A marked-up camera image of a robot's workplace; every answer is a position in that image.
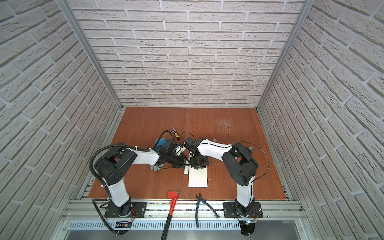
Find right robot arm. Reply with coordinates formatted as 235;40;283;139
184;138;259;217

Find blue handled pliers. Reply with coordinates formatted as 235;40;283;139
194;193;220;228

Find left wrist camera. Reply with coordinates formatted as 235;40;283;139
163;139;186;156

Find red pipe wrench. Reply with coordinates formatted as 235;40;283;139
161;191;179;240

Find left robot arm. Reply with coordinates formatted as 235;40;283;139
89;140;186;217

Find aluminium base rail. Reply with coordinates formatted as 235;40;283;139
53;199;315;240

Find blue grey work glove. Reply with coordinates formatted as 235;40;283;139
149;137;167;172

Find black yellow stubby screwdriver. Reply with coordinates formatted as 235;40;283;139
172;127;181;140

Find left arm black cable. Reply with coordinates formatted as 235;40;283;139
88;129;176;235

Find cream envelope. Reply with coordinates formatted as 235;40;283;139
189;167;208;188

